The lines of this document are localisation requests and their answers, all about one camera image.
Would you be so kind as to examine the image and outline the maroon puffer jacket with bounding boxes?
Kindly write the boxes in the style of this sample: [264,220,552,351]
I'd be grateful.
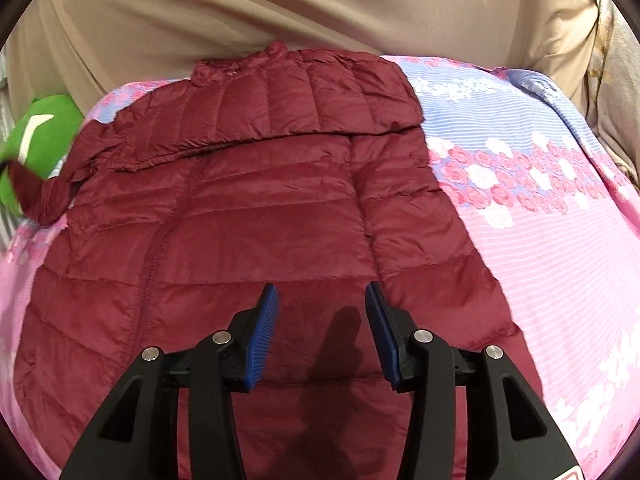
[6,44,541,479]

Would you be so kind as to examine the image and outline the pink floral bed quilt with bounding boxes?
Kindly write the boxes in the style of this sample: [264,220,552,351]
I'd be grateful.
[0,54,640,480]

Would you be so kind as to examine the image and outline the green plush pillow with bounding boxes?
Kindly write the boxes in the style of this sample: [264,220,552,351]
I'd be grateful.
[0,93,86,217]

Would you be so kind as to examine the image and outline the floral cream cloth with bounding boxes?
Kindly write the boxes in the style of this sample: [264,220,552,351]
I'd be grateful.
[587,0,639,186]

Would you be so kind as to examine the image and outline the beige curtain sheet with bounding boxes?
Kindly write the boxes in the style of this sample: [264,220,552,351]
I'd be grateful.
[6,0,598,116]

